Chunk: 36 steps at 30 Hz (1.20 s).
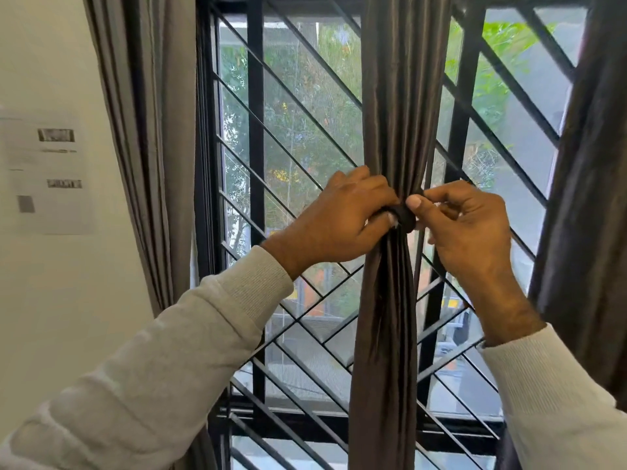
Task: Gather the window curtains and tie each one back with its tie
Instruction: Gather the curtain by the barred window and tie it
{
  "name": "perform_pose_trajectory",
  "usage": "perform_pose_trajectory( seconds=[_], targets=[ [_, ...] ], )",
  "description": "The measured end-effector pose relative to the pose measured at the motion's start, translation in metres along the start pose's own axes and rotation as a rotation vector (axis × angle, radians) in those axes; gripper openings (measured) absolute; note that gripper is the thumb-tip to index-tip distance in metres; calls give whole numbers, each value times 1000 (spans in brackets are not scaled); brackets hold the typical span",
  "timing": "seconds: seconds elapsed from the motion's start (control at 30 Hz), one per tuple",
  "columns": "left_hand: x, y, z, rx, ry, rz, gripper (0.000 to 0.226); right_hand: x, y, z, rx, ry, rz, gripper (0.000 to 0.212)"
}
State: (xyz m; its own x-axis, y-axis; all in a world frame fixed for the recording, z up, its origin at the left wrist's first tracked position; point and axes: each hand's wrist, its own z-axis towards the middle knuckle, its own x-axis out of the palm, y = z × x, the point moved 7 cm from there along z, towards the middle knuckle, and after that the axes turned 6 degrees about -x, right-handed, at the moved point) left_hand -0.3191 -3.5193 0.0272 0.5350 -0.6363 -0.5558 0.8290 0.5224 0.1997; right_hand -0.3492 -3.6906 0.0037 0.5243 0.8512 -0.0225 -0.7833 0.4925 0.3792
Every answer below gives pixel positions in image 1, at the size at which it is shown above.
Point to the person's right hand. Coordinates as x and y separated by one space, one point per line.
475 239

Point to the person's left hand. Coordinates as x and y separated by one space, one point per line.
338 225

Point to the dark grey curtain tie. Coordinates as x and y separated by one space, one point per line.
404 217

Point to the dark grey curtain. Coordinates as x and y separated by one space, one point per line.
588 190
406 92

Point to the light grey curtain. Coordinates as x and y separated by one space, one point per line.
147 141

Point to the person's right forearm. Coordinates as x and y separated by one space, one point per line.
553 401

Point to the person's left forearm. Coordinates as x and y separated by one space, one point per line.
147 386

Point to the orange brick building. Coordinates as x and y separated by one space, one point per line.
318 288

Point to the white printed paper sheet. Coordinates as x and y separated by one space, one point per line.
49 210

